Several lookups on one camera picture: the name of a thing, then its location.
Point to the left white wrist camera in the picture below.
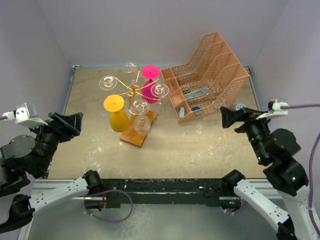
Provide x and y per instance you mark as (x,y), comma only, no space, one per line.
(25,115)

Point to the light blue small bottle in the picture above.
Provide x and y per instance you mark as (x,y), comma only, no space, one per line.
(181,112)

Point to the orange plastic file organizer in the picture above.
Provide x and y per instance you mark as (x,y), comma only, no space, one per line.
(211,79)

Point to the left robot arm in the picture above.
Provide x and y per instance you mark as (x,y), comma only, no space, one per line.
(25,155)

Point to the pink plastic wine glass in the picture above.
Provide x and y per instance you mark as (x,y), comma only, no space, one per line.
(151,73)

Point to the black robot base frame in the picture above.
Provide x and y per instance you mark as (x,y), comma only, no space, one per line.
(210,192)

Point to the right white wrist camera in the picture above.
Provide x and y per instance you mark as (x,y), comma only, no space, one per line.
(275,110)

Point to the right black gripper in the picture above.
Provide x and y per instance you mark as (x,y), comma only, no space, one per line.
(229,115)

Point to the clear wine glass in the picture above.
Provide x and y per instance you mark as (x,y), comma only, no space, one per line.
(132,70)
(108,83)
(139,108)

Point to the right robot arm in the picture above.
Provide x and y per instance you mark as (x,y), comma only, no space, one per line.
(275,151)

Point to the clear champagne flute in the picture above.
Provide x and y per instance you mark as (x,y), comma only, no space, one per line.
(159,91)

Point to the yellow plastic wine glass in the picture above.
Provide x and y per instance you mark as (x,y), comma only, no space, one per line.
(118,119)

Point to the gold wire wine glass rack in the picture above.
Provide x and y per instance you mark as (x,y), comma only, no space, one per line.
(130,136)

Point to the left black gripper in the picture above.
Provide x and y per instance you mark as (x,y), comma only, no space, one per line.
(72,123)

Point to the blue white round tin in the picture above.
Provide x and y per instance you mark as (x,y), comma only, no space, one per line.
(239,106)

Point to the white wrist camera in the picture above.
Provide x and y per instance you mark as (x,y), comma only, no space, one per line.
(25,115)
(275,110)

